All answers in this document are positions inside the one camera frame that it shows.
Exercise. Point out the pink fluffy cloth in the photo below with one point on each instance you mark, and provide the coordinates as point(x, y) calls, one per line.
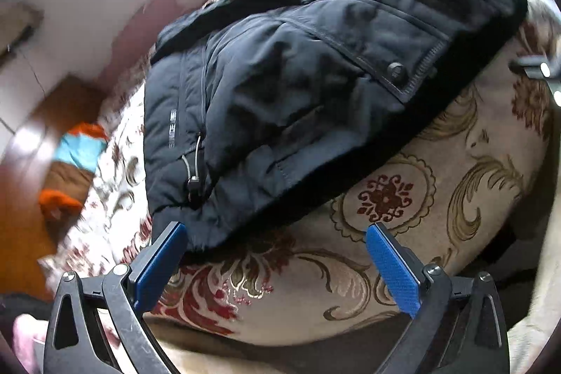
point(24, 334)

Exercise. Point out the dark cloth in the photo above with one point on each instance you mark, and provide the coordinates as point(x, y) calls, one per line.
point(22, 304)

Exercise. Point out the floral printed blanket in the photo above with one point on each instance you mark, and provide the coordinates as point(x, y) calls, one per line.
point(438, 203)

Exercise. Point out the orange blue brown striped cloth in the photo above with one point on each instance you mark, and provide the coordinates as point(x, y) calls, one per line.
point(79, 150)

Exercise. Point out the dark navy padded jacket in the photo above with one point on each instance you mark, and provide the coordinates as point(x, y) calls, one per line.
point(285, 93)

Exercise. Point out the tan cloth covered wall shelf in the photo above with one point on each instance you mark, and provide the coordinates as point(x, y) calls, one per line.
point(19, 23)

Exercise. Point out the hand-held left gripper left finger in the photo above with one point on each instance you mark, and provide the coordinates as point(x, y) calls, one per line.
point(157, 264)

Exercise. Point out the wooden headboard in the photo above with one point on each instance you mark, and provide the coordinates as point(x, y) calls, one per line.
point(26, 163)

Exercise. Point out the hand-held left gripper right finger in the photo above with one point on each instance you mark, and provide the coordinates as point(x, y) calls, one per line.
point(392, 269)

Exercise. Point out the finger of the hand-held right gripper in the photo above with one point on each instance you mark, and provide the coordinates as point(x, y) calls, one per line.
point(541, 69)

